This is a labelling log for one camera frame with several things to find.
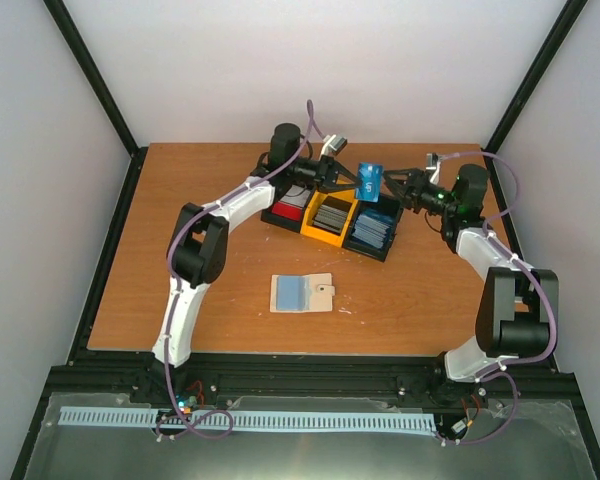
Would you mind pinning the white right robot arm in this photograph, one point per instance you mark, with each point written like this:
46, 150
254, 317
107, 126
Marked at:
516, 322

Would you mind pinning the black left frame post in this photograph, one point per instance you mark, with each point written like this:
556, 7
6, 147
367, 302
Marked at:
81, 53

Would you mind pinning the black card bin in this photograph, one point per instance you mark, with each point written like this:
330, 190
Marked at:
282, 184
386, 204

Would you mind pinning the grey card stack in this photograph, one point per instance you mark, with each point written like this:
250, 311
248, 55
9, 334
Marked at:
331, 214

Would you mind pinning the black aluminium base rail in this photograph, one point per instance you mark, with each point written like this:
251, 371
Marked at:
399, 381

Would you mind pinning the black right frame post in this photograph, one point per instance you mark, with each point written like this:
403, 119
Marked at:
559, 31

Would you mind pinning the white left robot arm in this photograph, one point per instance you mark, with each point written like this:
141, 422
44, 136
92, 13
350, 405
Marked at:
198, 248

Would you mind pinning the yellow middle card bin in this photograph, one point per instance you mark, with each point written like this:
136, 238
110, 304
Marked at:
309, 231

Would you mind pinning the light blue cable duct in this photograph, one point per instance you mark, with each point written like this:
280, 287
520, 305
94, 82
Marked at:
257, 421

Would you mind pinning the beige card holder wallet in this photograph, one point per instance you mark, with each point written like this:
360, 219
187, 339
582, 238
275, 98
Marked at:
295, 294

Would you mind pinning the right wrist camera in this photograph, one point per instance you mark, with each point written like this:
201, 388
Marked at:
433, 167

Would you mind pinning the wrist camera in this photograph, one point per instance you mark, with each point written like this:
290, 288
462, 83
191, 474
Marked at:
332, 145
433, 167

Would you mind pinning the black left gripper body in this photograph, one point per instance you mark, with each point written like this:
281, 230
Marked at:
318, 177

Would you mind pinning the red and white card stack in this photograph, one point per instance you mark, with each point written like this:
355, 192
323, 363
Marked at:
291, 205

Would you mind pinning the blue card stack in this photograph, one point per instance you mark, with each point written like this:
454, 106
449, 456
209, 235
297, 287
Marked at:
374, 228

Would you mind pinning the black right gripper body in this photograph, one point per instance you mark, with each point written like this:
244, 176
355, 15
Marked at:
420, 197

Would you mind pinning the blue credit card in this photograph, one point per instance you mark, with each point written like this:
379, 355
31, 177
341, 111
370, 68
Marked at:
370, 176

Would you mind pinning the black frame post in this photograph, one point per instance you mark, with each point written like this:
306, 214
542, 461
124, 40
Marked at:
81, 53
559, 31

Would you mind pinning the metal front plate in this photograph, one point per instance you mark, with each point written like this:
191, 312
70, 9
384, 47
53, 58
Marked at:
533, 440

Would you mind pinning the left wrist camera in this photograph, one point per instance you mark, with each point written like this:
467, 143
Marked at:
332, 145

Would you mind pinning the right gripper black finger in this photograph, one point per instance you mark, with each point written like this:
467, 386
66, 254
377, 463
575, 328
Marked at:
401, 174
398, 192

